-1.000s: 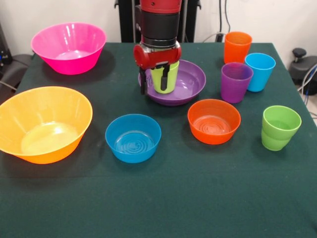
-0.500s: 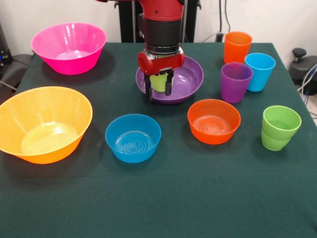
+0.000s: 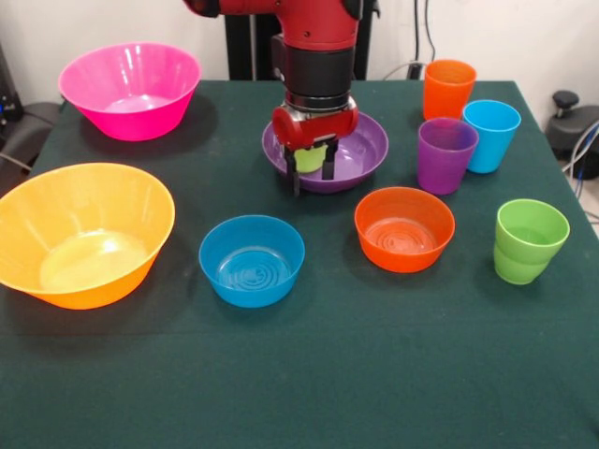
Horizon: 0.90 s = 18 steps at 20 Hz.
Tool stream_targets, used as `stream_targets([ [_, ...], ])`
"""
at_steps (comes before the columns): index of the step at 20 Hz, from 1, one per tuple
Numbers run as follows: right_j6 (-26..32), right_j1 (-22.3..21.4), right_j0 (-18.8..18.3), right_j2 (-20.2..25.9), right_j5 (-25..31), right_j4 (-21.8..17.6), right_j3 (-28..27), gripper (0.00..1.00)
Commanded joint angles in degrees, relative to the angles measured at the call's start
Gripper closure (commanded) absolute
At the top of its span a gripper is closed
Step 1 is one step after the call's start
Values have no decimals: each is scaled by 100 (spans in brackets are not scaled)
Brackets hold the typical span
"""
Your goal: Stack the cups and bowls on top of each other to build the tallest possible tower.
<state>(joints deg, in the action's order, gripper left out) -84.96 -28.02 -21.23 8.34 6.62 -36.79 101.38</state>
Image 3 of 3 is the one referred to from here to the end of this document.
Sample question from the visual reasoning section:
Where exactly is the large pink bowl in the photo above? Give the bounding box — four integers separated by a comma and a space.
57, 41, 203, 142

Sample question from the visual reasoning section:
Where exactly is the orange cup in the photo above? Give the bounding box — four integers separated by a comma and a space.
423, 59, 477, 122

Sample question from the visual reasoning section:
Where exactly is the small orange bowl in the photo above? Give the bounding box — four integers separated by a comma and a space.
353, 186, 457, 274

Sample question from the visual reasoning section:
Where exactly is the blue cup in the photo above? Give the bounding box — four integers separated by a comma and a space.
461, 99, 522, 175

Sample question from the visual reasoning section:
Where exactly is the green cup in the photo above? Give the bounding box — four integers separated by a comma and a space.
495, 198, 571, 263
492, 242, 551, 286

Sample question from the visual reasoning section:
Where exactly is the purple bowl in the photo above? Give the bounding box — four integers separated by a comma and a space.
260, 111, 390, 196

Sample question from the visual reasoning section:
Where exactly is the white cable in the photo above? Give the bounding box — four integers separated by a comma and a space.
381, 60, 416, 81

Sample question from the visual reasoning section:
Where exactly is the black equipment with knob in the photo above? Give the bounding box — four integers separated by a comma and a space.
546, 91, 599, 163

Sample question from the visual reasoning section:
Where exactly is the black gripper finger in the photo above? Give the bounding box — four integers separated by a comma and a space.
284, 148, 302, 197
321, 138, 339, 182

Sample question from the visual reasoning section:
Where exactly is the black computer tower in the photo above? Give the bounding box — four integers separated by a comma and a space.
0, 41, 24, 137

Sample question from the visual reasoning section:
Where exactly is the large orange yellow bowl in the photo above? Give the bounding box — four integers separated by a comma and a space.
0, 162, 177, 311

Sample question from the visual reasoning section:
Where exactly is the lime yellow cup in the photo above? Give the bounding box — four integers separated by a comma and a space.
294, 143, 329, 175

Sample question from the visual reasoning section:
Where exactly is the small blue bowl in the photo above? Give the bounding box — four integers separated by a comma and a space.
197, 214, 306, 309

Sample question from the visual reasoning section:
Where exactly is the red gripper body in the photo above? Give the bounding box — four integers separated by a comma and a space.
271, 97, 360, 152

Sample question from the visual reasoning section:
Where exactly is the dark green tablecloth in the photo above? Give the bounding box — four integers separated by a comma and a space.
0, 79, 599, 449

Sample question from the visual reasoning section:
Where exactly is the purple cup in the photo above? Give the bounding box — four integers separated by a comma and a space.
416, 117, 480, 196

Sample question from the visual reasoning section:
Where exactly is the blue cable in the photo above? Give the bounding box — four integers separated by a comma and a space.
563, 119, 599, 197

